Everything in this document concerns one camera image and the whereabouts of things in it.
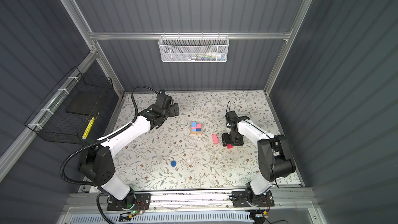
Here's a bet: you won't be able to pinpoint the light pink rectangular block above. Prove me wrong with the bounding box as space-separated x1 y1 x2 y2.
195 122 202 129

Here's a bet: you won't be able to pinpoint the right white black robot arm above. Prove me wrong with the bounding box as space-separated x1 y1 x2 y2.
222 111 296 207

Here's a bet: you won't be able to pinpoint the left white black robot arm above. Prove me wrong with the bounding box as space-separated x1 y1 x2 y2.
78 93 179 201

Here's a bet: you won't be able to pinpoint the floral patterned table mat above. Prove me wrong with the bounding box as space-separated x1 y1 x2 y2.
114 91 279 190

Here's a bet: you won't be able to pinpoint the markers in white basket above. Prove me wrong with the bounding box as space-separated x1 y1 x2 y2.
185 52 227 62

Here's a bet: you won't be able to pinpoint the yellow marker in basket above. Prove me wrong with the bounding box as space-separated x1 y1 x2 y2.
81 117 95 140

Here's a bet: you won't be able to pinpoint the black pad in basket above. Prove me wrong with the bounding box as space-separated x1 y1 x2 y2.
65 92 106 117

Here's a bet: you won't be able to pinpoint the left black corrugated cable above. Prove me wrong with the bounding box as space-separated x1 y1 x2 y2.
59 85 159 187

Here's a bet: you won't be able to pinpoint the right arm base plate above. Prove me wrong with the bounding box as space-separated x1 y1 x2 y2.
229 190 275 208

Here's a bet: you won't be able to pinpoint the white wire mesh basket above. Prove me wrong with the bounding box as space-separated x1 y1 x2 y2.
158 37 230 63

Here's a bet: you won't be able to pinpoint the white ventilated cable duct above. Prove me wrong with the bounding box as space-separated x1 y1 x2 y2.
69 211 254 224

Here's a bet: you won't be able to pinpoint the black wire basket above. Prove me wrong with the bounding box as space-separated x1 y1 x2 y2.
24 67 117 145

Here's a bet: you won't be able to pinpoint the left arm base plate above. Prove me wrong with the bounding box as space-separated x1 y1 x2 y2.
106 194 151 211

